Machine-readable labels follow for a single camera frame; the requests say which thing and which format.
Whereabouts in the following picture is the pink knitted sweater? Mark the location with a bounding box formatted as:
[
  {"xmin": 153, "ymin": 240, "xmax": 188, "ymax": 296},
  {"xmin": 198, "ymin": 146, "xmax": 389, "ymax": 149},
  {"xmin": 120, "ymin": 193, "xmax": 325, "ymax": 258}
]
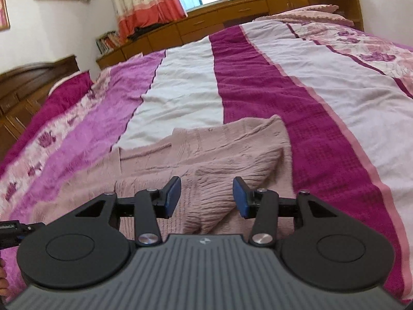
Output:
[{"xmin": 30, "ymin": 114, "xmax": 295, "ymax": 237}]

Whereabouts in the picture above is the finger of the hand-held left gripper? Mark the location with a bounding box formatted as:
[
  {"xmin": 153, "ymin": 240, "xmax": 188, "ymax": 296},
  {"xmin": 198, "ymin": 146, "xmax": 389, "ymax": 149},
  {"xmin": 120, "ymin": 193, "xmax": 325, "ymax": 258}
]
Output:
[
  {"xmin": 0, "ymin": 221, "xmax": 46, "ymax": 233},
  {"xmin": 0, "ymin": 232, "xmax": 25, "ymax": 250}
]

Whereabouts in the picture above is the person's left hand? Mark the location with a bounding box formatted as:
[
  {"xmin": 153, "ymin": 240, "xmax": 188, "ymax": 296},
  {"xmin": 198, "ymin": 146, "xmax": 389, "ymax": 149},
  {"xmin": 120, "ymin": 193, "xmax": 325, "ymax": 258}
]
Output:
[{"xmin": 0, "ymin": 258, "xmax": 9, "ymax": 301}]

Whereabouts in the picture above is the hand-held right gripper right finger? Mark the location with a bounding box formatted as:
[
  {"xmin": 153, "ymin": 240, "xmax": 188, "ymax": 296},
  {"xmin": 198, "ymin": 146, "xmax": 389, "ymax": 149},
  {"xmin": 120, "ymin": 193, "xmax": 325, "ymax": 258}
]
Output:
[{"xmin": 232, "ymin": 176, "xmax": 338, "ymax": 246}]

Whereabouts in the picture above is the wall picture frame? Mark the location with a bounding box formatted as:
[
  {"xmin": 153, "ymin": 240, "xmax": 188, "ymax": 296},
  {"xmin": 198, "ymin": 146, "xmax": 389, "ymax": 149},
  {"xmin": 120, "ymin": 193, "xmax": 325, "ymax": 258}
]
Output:
[{"xmin": 0, "ymin": 0, "xmax": 11, "ymax": 32}]

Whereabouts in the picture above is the striped magenta white bed blanket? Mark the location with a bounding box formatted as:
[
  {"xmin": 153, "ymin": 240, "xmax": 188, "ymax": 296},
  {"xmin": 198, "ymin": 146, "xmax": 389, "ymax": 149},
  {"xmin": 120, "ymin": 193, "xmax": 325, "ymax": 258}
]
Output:
[{"xmin": 0, "ymin": 19, "xmax": 413, "ymax": 310}]

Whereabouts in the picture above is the pink pillow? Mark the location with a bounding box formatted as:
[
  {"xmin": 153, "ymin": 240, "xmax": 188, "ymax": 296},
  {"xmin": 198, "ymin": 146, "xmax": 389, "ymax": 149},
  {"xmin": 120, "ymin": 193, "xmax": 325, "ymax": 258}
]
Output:
[{"xmin": 253, "ymin": 4, "xmax": 355, "ymax": 28}]

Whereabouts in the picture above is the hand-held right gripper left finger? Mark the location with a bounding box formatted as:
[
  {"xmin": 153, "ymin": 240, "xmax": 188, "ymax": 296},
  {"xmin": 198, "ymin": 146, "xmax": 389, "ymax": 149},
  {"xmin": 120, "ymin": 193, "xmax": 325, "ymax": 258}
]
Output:
[{"xmin": 74, "ymin": 176, "xmax": 182, "ymax": 246}]

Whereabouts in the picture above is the dark wooden headboard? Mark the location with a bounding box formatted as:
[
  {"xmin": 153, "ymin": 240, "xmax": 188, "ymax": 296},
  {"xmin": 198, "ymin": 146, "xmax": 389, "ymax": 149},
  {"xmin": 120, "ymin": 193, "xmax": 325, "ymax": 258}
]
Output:
[{"xmin": 0, "ymin": 55, "xmax": 81, "ymax": 165}]

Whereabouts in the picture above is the floral orange-hemmed curtain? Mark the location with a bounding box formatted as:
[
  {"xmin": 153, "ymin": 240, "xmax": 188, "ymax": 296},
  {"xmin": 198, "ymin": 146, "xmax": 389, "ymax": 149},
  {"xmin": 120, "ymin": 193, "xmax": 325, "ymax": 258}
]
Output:
[{"xmin": 105, "ymin": 0, "xmax": 188, "ymax": 41}]

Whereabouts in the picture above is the magenta pillow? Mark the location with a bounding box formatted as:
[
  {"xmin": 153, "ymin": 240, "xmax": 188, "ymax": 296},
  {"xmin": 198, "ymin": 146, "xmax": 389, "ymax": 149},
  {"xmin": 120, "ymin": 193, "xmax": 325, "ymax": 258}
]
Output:
[{"xmin": 0, "ymin": 70, "xmax": 95, "ymax": 175}]

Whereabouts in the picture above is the dark cloth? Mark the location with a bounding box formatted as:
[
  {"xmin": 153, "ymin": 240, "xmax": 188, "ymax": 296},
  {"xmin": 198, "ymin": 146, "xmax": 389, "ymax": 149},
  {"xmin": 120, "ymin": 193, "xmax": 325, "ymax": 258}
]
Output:
[{"xmin": 127, "ymin": 22, "xmax": 170, "ymax": 38}]

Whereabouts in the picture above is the long wooden cabinet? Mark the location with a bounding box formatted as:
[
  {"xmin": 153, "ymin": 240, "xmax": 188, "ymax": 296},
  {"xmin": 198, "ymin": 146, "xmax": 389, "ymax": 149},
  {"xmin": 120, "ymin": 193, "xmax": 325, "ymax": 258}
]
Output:
[{"xmin": 96, "ymin": 0, "xmax": 364, "ymax": 70}]

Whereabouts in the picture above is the row of books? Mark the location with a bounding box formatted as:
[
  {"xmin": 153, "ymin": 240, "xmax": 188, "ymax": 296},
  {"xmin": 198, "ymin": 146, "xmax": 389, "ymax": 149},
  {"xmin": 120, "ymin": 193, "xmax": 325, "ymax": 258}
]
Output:
[{"xmin": 96, "ymin": 30, "xmax": 125, "ymax": 55}]

